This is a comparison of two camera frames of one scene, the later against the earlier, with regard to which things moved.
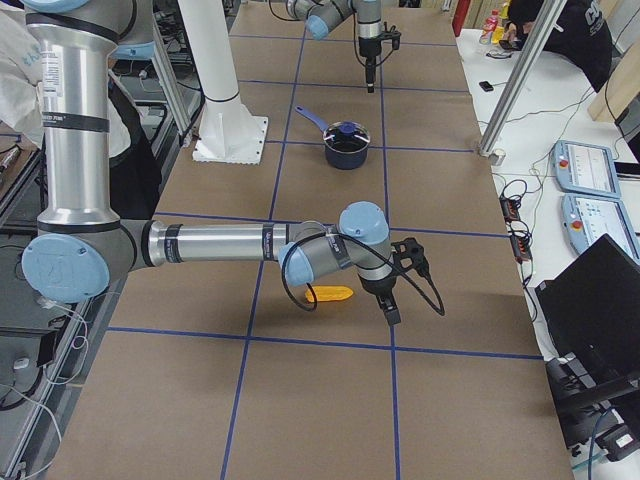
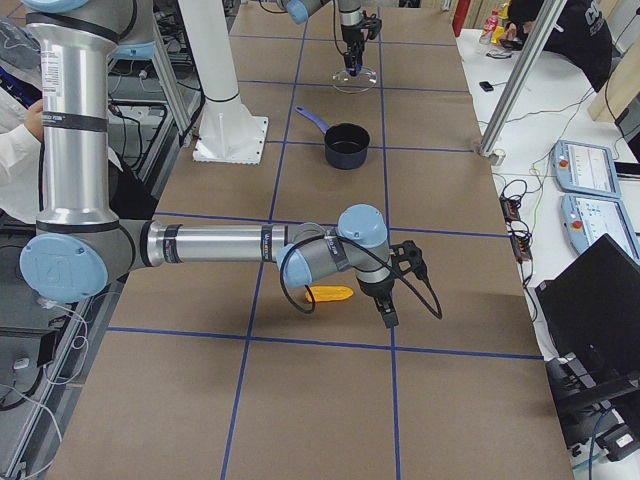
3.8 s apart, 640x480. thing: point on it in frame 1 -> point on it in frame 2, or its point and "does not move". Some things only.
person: (21, 84) -> (21, 136)
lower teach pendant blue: (586, 219) does not move
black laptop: (592, 307) does not move
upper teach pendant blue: (585, 169) does not move
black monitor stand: (585, 407) does not move
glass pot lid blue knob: (346, 134) -> (364, 81)
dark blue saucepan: (346, 142) does not move
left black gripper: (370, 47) -> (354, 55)
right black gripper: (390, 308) does not move
